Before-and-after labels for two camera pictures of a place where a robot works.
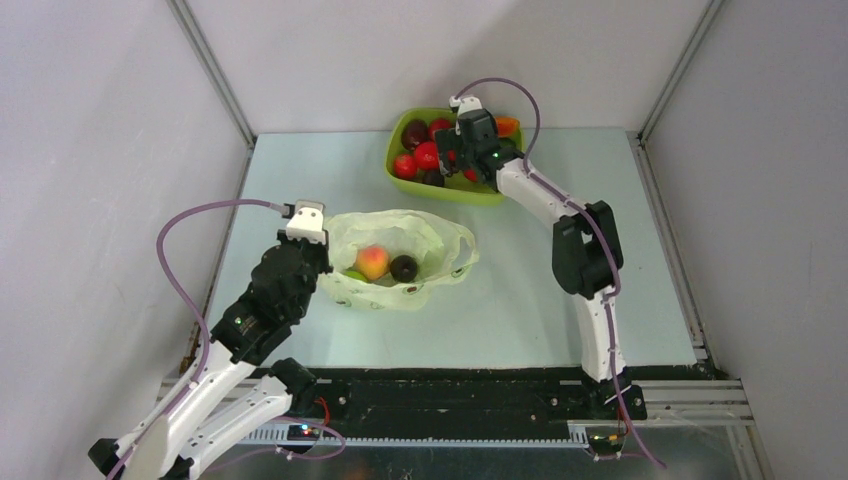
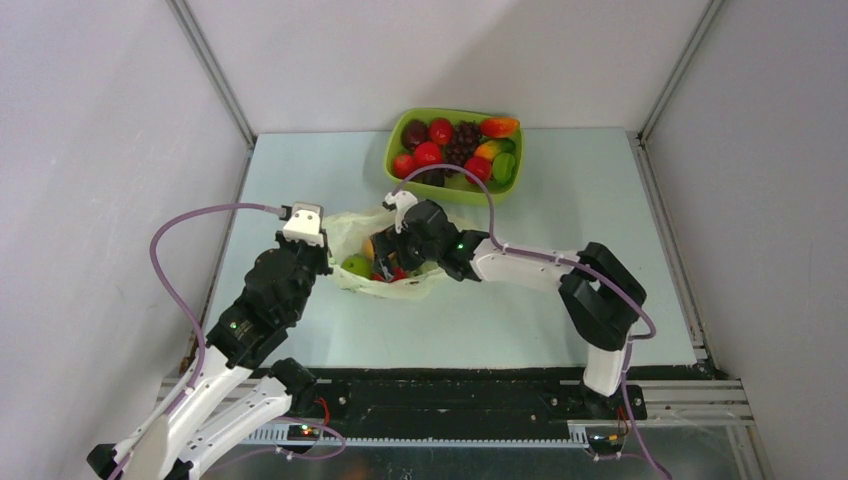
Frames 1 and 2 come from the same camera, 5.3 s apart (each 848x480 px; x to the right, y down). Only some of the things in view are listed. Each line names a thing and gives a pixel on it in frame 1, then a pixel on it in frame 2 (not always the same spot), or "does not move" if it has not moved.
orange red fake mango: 507,126 does not move
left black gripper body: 317,260 does not move
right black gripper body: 449,139 to 410,251
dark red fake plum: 414,132 does not move
